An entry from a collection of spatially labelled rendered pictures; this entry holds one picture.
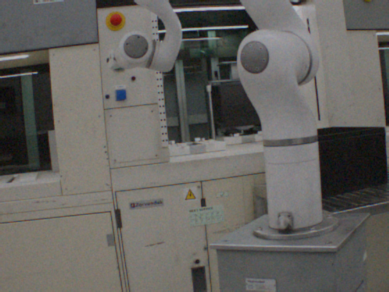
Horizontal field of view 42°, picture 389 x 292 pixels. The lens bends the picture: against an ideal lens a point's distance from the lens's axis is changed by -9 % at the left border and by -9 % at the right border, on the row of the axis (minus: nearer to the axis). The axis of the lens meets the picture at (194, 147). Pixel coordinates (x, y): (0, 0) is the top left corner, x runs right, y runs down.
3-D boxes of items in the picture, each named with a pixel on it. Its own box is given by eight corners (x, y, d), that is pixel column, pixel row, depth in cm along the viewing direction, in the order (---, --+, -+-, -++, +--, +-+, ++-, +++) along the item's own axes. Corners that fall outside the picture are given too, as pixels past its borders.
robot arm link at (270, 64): (326, 138, 116) (314, 30, 114) (290, 149, 101) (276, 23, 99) (278, 140, 123) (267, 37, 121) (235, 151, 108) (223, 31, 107)
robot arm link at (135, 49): (151, 42, 145) (119, 35, 143) (160, 35, 132) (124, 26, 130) (144, 71, 145) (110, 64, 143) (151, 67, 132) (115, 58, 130)
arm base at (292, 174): (322, 240, 103) (317, 146, 102) (237, 238, 113) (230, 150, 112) (347, 217, 119) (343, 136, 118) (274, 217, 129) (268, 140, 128)
